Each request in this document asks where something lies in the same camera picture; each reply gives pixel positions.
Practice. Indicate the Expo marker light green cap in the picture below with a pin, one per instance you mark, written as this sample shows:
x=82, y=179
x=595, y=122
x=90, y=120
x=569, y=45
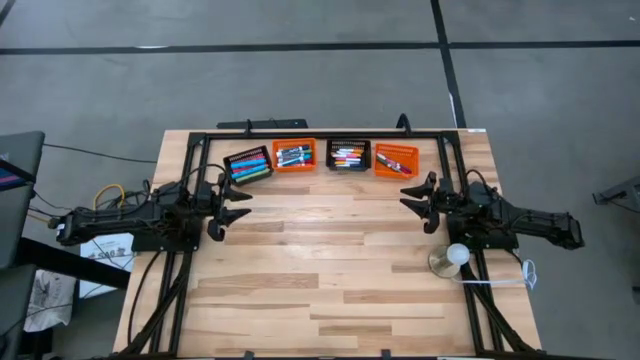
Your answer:
x=296, y=152

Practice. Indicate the orange plastic basket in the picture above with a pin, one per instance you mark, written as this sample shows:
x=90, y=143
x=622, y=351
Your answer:
x=400, y=150
x=295, y=170

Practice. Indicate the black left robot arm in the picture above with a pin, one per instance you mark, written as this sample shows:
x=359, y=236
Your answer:
x=125, y=220

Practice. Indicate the Expo marker dark blue cap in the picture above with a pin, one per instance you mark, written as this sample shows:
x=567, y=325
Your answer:
x=296, y=161

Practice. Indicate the black rectangular box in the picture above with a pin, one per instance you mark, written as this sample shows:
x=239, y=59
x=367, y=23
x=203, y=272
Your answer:
x=280, y=123

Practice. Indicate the white bag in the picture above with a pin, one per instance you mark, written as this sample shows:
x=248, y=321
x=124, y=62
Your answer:
x=50, y=300

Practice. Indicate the brass lamp with white bulb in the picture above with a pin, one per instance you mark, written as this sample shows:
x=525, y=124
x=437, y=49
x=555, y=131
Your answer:
x=457, y=254

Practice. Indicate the black bracket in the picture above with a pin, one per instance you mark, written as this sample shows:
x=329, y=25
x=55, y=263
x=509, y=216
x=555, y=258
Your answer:
x=385, y=354
x=248, y=355

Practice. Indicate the pink Sharpie highlighter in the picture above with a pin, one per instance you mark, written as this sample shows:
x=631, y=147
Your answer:
x=249, y=168

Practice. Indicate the blue Sharpie highlighter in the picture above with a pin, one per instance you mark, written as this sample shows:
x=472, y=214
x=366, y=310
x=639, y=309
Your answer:
x=250, y=173
x=248, y=163

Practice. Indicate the thin pink marker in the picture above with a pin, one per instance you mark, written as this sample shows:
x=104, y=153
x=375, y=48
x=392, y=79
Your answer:
x=347, y=154
x=350, y=157

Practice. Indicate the white printed paper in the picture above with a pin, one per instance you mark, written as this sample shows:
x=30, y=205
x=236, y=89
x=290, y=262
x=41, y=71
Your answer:
x=107, y=257

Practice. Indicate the thin yellow marker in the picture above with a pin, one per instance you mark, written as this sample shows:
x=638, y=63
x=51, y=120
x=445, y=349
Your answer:
x=345, y=162

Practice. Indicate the black plastic basket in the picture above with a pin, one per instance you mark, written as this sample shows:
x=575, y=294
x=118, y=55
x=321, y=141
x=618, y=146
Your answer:
x=345, y=169
x=230, y=181

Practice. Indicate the thin orange marker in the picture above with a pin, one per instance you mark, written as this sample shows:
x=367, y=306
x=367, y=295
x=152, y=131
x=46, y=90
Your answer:
x=352, y=149
x=347, y=160

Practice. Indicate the yellow-green highlighter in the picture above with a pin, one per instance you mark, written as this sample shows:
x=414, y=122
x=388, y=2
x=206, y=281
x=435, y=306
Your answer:
x=255, y=177

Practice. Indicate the thin red marker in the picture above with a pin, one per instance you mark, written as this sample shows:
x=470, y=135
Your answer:
x=402, y=169

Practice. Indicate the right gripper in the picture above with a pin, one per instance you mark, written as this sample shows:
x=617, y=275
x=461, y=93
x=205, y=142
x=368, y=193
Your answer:
x=470, y=207

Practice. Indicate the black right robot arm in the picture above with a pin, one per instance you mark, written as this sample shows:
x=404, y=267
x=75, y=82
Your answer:
x=540, y=222

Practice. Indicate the thin dark blue marker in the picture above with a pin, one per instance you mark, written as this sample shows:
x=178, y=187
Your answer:
x=395, y=162

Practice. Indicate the grey chair base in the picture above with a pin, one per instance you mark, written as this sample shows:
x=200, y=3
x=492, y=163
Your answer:
x=622, y=190

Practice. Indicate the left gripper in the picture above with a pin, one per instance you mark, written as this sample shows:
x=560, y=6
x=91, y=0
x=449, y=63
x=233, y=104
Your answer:
x=215, y=205

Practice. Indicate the black desk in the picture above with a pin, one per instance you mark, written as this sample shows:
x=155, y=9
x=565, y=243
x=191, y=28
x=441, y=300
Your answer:
x=22, y=150

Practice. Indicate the black C-clamp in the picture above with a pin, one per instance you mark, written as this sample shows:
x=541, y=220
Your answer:
x=248, y=127
x=403, y=122

